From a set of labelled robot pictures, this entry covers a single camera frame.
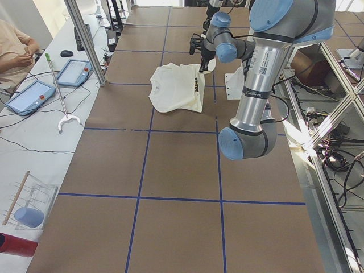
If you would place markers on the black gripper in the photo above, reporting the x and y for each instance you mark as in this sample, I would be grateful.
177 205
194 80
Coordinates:
205 53
211 12

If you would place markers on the cream long-sleeve cat shirt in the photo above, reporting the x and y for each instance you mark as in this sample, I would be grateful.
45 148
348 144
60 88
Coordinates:
179 87

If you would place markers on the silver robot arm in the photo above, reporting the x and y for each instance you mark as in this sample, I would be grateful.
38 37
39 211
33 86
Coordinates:
278 26
213 6

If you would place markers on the blue teach pendant far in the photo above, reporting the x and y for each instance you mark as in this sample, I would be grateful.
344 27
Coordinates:
74 73

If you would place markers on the blue teach pendant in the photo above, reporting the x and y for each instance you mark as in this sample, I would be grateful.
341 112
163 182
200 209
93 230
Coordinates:
74 73
31 98

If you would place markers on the black computer mouse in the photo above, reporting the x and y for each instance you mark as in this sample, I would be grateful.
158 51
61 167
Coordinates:
66 53

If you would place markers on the reacher grabber stick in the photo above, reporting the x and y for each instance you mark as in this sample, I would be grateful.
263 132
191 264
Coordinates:
67 117

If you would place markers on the blue teach pendant near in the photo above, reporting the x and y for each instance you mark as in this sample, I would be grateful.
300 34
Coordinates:
31 98

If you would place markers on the seated person beige shirt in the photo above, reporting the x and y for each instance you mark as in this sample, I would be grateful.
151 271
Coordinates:
17 56

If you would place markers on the blue cup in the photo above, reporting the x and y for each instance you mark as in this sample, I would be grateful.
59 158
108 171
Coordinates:
29 216

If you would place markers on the red bottle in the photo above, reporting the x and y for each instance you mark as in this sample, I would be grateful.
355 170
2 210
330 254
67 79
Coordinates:
17 246

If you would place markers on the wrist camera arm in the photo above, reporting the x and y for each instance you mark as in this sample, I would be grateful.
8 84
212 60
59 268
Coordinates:
195 43

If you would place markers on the aluminium frame post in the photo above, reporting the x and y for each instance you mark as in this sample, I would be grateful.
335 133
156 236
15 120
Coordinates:
86 39

